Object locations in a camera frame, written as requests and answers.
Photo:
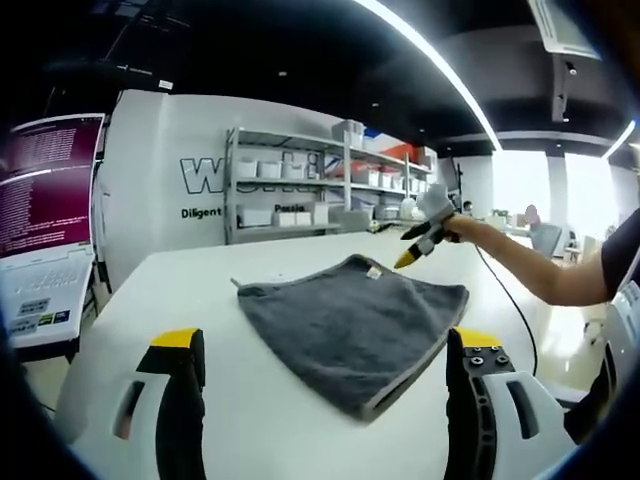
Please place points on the white towel label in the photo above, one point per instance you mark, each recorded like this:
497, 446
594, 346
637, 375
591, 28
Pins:
373, 274

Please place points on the grey towel hanging loop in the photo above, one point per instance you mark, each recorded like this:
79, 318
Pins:
237, 282

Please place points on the person's right hand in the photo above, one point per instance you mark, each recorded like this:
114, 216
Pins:
462, 229

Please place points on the white dishes in rack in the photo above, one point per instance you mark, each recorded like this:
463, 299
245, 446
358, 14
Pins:
409, 207

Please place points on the small black monitor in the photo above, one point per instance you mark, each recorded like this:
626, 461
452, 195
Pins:
457, 177

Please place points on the yellow black tool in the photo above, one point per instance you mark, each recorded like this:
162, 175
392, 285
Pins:
380, 226

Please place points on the grey storage bin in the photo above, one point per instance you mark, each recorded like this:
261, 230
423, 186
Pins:
357, 221

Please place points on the grey office chair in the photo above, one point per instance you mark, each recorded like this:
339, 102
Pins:
545, 237

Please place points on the ceiling light strip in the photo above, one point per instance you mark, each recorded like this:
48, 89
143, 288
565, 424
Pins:
450, 80

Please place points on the white chest-worn device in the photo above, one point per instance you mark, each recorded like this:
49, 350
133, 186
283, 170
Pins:
625, 325

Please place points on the rows of white storage boxes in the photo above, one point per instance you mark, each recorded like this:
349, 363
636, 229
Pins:
255, 216

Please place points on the grey metal shelf rack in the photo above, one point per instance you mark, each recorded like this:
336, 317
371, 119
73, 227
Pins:
231, 190

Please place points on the person's dark shirt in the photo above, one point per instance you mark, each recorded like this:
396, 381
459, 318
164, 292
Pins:
625, 250

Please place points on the white laptop with purple screen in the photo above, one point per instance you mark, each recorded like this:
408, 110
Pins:
45, 200

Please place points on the ceiling air conditioner unit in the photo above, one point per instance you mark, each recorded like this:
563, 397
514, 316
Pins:
565, 25

